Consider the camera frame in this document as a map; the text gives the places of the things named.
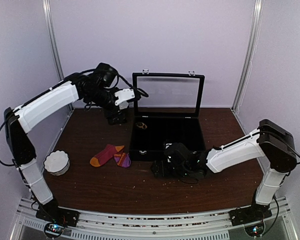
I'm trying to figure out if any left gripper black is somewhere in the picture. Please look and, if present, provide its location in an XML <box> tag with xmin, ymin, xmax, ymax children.
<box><xmin>87</xmin><ymin>86</ymin><xmax>128</xmax><ymax>125</ymax></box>

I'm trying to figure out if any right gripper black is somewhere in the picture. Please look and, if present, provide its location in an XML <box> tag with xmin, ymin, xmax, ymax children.
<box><xmin>151</xmin><ymin>159</ymin><xmax>190</xmax><ymax>178</ymax></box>

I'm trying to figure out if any black tan argyle sock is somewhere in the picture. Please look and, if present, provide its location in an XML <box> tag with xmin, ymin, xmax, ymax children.
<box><xmin>135</xmin><ymin>121</ymin><xmax>148</xmax><ymax>130</ymax></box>

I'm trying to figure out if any purple orange striped sock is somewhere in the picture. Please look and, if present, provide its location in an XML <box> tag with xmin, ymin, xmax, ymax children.
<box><xmin>113</xmin><ymin>152</ymin><xmax>131</xmax><ymax>168</ymax></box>

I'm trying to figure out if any maroon orange-toed sock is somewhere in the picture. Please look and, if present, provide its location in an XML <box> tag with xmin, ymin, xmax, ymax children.
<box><xmin>89</xmin><ymin>144</ymin><xmax>125</xmax><ymax>167</ymax></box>

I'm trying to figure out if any black display case glass lid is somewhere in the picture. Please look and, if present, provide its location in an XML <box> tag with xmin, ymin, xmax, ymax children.
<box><xmin>129</xmin><ymin>72</ymin><xmax>206</xmax><ymax>162</ymax></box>

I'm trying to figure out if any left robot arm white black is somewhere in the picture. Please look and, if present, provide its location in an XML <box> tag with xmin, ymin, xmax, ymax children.
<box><xmin>0</xmin><ymin>62</ymin><xmax>136</xmax><ymax>222</ymax></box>

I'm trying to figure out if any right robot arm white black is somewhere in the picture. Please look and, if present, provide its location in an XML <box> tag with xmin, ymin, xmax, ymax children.
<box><xmin>150</xmin><ymin>119</ymin><xmax>297</xmax><ymax>221</ymax></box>

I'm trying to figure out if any white fluted dish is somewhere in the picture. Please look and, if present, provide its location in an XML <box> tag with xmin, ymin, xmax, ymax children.
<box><xmin>43</xmin><ymin>150</ymin><xmax>70</xmax><ymax>176</ymax></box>

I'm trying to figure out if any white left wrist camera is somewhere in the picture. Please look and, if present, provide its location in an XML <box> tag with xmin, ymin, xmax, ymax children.
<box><xmin>114</xmin><ymin>88</ymin><xmax>135</xmax><ymax>106</ymax></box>

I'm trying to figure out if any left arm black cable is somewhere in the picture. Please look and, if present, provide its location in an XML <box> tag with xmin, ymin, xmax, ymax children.
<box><xmin>114</xmin><ymin>71</ymin><xmax>150</xmax><ymax>99</ymax></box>

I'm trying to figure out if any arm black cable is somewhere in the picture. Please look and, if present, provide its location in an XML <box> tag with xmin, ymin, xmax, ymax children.
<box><xmin>258</xmin><ymin>127</ymin><xmax>300</xmax><ymax>166</ymax></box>
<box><xmin>114</xmin><ymin>71</ymin><xmax>150</xmax><ymax>99</ymax></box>

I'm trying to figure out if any aluminium front rail frame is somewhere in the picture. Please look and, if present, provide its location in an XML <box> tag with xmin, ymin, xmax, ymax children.
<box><xmin>8</xmin><ymin>196</ymin><xmax>300</xmax><ymax>240</ymax></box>

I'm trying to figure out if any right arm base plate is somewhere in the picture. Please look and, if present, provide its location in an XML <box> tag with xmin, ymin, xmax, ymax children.
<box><xmin>228</xmin><ymin>200</ymin><xmax>272</xmax><ymax>226</ymax></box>

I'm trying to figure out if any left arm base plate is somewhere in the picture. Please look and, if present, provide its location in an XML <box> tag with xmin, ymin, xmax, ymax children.
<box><xmin>35</xmin><ymin>201</ymin><xmax>80</xmax><ymax>227</ymax></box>

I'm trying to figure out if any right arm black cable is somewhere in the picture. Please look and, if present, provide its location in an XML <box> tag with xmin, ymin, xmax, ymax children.
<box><xmin>258</xmin><ymin>127</ymin><xmax>300</xmax><ymax>166</ymax></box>

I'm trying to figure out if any left aluminium corner post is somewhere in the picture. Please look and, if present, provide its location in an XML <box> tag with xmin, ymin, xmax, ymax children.
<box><xmin>41</xmin><ymin>0</ymin><xmax>75</xmax><ymax>115</ymax></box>

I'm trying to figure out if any aluminium corner post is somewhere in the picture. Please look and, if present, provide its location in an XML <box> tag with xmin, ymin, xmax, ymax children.
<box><xmin>231</xmin><ymin>0</ymin><xmax>264</xmax><ymax>113</ymax></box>
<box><xmin>41</xmin><ymin>0</ymin><xmax>75</xmax><ymax>115</ymax></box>

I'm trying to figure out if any right aluminium corner post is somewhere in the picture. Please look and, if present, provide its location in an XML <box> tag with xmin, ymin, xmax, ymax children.
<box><xmin>231</xmin><ymin>0</ymin><xmax>264</xmax><ymax>113</ymax></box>

